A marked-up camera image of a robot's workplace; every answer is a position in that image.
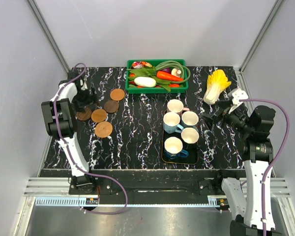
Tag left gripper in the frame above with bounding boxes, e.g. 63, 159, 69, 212
72, 87, 99, 113

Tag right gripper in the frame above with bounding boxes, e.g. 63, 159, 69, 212
200, 99, 253, 135

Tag dark walnut coaster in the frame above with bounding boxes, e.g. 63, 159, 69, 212
76, 107, 92, 121
104, 100, 119, 114

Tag light brown wooden coaster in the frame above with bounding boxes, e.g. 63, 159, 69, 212
91, 109, 107, 123
110, 88, 125, 101

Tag woven rattan coaster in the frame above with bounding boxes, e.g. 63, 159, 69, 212
94, 121, 113, 138

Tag pink cup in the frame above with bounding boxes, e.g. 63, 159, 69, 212
167, 99, 190, 116

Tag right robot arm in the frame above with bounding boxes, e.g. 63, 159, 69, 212
201, 100, 280, 236

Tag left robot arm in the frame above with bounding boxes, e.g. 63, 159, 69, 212
41, 69, 98, 177

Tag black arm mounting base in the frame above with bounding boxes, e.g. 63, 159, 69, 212
39, 169, 255, 205

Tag grey blue cup right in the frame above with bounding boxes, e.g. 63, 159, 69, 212
181, 111, 199, 128

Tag white cup dark body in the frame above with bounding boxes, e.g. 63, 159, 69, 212
181, 127, 199, 149

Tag light blue cup left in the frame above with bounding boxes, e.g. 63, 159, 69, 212
163, 112, 184, 134

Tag dark blue cup front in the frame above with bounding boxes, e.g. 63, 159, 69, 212
164, 137, 189, 159

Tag yellow napa cabbage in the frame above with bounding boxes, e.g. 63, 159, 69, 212
203, 69, 232, 105

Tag green long beans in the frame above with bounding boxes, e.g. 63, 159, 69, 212
155, 60, 191, 84

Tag black serving tray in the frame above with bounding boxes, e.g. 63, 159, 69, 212
161, 110, 200, 165

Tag green plastic vegetable tray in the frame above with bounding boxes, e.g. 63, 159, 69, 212
125, 59, 191, 94

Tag white mushroom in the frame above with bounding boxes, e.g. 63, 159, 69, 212
171, 68, 182, 77

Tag white radish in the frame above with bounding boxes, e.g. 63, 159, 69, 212
134, 77, 156, 88

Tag colourful snack packet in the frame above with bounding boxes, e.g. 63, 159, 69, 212
131, 61, 153, 69

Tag orange carrot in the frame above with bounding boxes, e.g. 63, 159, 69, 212
156, 71, 183, 82

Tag purple onion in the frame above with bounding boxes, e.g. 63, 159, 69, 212
162, 68, 171, 74

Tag leafy green vegetable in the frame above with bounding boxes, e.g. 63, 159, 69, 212
126, 68, 171, 94

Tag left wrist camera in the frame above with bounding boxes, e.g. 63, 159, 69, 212
80, 80, 88, 90

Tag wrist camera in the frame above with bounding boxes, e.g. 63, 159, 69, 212
80, 80, 88, 90
227, 88, 248, 114

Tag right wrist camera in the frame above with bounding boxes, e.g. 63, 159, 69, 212
227, 88, 248, 114

